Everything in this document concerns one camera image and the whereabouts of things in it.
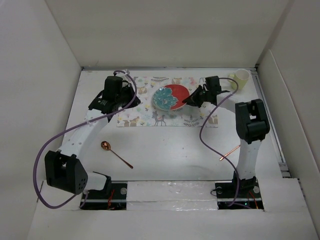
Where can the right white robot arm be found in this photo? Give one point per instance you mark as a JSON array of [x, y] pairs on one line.
[[251, 121]]

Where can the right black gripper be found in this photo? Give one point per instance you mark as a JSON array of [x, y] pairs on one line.
[[192, 99]]

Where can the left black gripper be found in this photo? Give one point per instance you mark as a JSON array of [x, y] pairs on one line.
[[127, 88]]

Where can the copper fork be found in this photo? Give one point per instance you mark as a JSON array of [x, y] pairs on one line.
[[228, 153]]

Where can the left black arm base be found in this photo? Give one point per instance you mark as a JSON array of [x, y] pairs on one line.
[[114, 200]]

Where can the pale yellow mug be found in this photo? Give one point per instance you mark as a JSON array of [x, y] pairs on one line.
[[240, 78]]

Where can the red and teal plate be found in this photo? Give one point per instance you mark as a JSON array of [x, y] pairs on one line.
[[170, 97]]

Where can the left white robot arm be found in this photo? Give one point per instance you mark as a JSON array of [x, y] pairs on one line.
[[65, 167]]

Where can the floral white cloth napkin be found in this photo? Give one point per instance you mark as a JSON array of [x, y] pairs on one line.
[[146, 115]]

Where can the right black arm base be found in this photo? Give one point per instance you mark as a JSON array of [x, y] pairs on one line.
[[230, 196]]

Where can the copper spoon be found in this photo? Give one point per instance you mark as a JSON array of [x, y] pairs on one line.
[[107, 147]]

